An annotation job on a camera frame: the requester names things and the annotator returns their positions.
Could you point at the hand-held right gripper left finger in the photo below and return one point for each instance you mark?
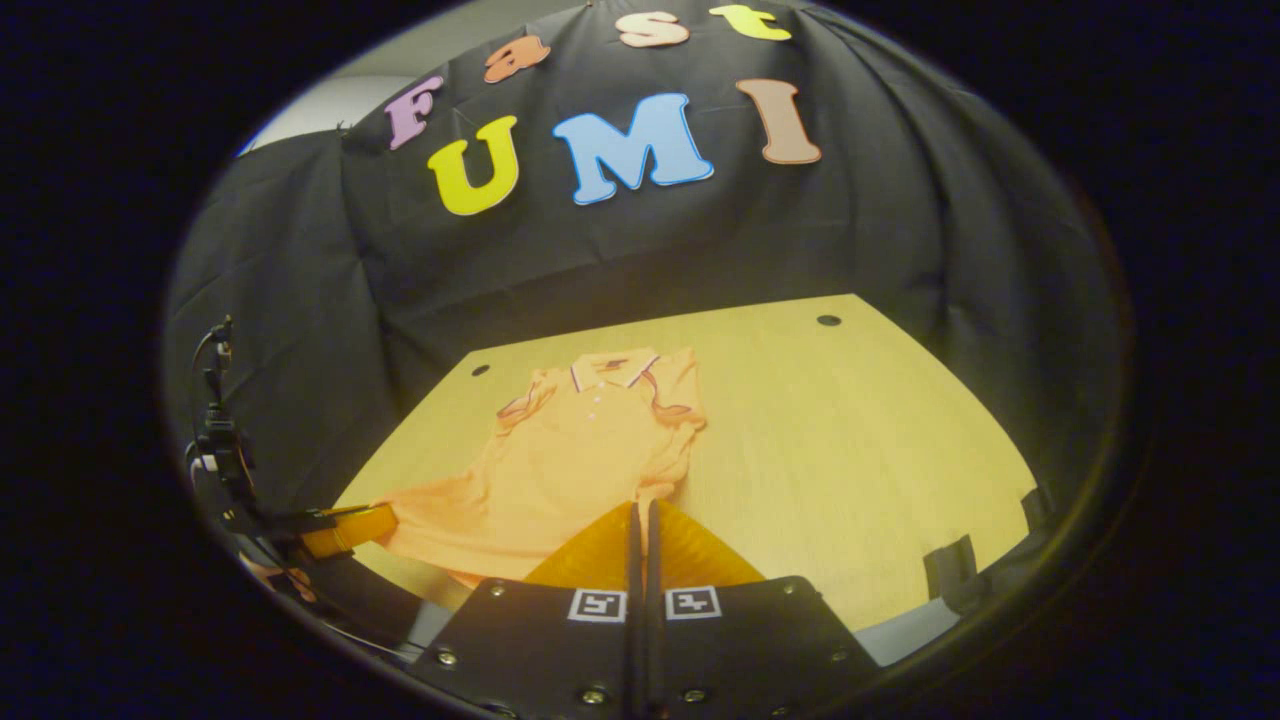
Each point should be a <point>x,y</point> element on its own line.
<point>540,650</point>

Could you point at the orange collared T-shirt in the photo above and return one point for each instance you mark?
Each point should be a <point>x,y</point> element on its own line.
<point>570,470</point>

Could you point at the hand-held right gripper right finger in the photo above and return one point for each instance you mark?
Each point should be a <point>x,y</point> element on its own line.
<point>750,650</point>

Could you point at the black backdrop cloth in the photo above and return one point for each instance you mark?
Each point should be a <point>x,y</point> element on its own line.
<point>600,260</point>

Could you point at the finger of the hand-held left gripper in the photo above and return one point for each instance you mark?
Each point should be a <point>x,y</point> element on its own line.
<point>350,528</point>

